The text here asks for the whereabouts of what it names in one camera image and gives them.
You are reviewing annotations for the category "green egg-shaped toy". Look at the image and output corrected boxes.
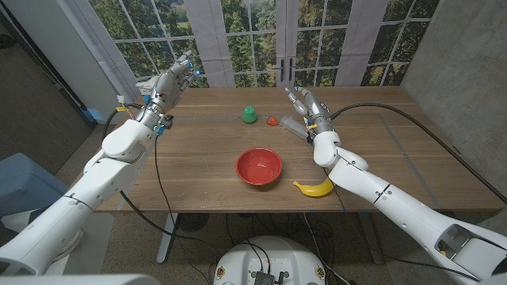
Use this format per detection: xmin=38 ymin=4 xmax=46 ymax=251
xmin=241 ymin=105 xmax=258 ymax=124

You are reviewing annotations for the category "grey table leg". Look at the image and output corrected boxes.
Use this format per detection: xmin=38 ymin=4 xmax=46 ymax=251
xmin=358 ymin=212 xmax=384 ymax=265

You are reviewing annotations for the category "printed window backdrop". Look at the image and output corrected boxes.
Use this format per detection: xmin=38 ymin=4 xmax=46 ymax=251
xmin=65 ymin=0 xmax=440 ymax=106

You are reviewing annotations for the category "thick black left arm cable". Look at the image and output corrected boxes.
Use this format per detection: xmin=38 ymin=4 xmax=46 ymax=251
xmin=101 ymin=103 xmax=219 ymax=254

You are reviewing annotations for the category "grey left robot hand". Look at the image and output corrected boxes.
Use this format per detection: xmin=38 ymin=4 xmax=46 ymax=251
xmin=134 ymin=50 xmax=201 ymax=134

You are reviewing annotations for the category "white tissue box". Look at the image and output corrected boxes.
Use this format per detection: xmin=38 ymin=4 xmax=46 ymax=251
xmin=135 ymin=76 xmax=162 ymax=97

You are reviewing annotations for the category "light blue bin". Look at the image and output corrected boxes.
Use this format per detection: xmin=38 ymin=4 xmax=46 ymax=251
xmin=0 ymin=152 xmax=71 ymax=218

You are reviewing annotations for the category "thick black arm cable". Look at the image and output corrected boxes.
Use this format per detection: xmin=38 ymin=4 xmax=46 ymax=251
xmin=330 ymin=102 xmax=507 ymax=205
xmin=101 ymin=103 xmax=219 ymax=254

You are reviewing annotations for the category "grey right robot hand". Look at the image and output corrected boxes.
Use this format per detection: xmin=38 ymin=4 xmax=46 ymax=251
xmin=284 ymin=85 xmax=334 ymax=135

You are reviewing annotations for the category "yellow toy banana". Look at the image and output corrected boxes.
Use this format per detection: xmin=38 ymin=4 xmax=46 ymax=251
xmin=292 ymin=177 xmax=336 ymax=198

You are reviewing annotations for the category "round black fan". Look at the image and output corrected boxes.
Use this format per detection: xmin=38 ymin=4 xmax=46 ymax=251
xmin=177 ymin=212 xmax=210 ymax=233

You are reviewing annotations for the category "large clear plastic syringe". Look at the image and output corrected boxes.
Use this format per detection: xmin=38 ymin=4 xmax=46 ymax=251
xmin=280 ymin=115 xmax=312 ymax=142

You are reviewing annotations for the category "red bowl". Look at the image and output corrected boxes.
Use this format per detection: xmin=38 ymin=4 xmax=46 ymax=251
xmin=235 ymin=146 xmax=284 ymax=186

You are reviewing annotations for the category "white robot torso edge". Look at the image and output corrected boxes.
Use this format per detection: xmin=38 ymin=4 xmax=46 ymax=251
xmin=0 ymin=272 xmax=162 ymax=285

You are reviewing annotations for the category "white table leg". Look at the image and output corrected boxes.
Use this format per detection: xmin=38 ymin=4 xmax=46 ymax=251
xmin=156 ymin=212 xmax=179 ymax=264

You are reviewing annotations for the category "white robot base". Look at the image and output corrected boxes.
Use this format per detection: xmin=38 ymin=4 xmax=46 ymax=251
xmin=213 ymin=235 xmax=328 ymax=285

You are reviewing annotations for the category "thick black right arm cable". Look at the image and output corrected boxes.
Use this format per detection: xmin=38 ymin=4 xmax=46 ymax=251
xmin=330 ymin=102 xmax=507 ymax=205

